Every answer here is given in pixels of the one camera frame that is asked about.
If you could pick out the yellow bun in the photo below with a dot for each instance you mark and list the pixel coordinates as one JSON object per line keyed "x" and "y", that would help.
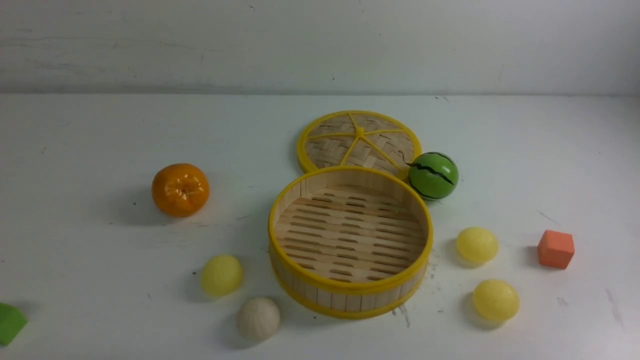
{"x": 496, "y": 300}
{"x": 221, "y": 276}
{"x": 477, "y": 245}

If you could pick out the white bun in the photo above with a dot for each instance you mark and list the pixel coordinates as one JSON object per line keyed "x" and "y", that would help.
{"x": 258, "y": 319}

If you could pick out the woven bamboo steamer lid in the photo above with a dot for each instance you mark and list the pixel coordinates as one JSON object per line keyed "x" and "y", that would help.
{"x": 358, "y": 139}

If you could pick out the bamboo steamer tray yellow rim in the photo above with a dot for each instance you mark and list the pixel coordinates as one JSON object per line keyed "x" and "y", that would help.
{"x": 349, "y": 242}

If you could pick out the green toy watermelon ball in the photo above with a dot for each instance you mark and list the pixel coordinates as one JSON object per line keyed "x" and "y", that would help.
{"x": 433, "y": 175}

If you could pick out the orange toy tangerine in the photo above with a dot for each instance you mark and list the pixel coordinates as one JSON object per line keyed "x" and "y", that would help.
{"x": 180, "y": 190}

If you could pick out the orange foam cube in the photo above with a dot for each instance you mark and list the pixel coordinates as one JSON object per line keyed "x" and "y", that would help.
{"x": 555, "y": 249}

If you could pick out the green foam block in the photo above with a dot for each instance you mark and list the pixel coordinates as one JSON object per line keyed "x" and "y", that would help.
{"x": 12, "y": 322}

